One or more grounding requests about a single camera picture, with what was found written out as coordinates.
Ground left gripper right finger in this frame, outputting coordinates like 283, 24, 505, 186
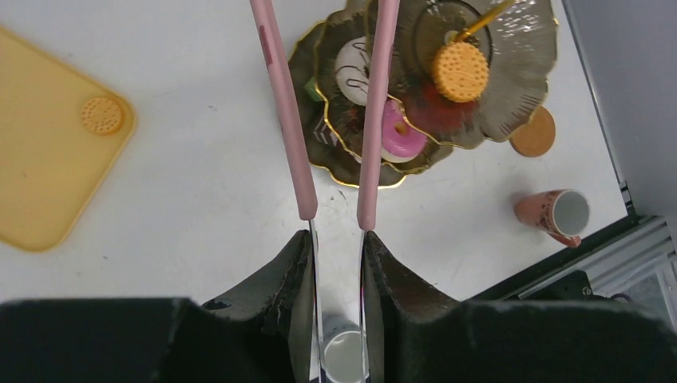
362, 231, 465, 382

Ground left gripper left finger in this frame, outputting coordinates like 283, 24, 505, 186
202, 230, 315, 382

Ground blue grey mug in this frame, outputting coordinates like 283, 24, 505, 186
321, 314, 368, 383

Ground orange round coaster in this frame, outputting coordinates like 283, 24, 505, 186
509, 106, 556, 158

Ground yellow serving tray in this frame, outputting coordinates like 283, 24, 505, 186
1, 29, 137, 251

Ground pink handled metal tongs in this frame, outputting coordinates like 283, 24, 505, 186
248, 0, 402, 383

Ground white striped donut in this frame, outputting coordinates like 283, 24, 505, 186
335, 36, 370, 106

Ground pink mug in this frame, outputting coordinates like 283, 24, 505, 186
513, 189, 591, 248

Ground red strawberry donut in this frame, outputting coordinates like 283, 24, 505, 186
402, 80, 478, 135

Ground orange sandwich cookie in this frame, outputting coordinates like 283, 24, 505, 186
80, 97, 125, 135
431, 41, 489, 102

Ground pink frosted donut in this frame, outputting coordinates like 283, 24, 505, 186
381, 99, 427, 164

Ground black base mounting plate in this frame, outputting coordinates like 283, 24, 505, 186
470, 211, 655, 300

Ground green swiss roll cake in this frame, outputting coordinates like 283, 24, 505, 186
303, 77, 323, 102

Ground three tier glass stand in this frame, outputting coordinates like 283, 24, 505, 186
288, 1, 558, 188

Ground aluminium frame rail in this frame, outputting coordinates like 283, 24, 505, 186
517, 218, 676, 329

